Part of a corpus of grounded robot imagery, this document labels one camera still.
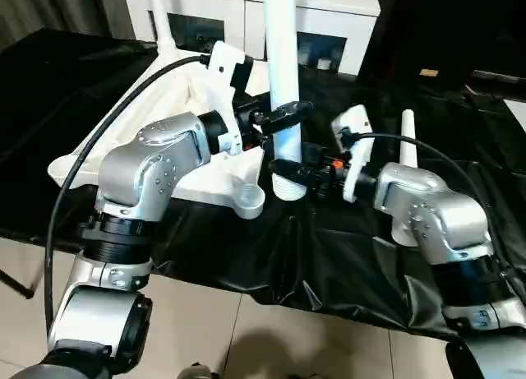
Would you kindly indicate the white plastic table top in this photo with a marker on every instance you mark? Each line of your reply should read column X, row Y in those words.
column 222, row 181

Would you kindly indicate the white plastic table leg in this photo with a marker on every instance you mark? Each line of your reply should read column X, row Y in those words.
column 281, row 46
column 160, row 17
column 409, row 140

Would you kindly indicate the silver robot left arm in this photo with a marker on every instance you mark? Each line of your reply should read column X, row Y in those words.
column 144, row 169

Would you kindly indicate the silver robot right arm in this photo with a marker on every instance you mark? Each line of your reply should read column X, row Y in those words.
column 435, row 214

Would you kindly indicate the black work mat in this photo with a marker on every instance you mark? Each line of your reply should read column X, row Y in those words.
column 328, row 251

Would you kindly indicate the white glass-door cabinet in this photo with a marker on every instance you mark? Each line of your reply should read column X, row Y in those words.
column 328, row 13

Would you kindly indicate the small yellow object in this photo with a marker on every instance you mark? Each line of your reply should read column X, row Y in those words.
column 428, row 72

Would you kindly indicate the grey pleated curtain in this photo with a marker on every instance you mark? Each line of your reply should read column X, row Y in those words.
column 53, row 9

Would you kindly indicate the black stand leg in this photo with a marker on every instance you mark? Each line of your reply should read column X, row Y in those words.
column 16, row 284

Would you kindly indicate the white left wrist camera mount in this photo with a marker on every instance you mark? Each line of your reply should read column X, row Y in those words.
column 224, row 79

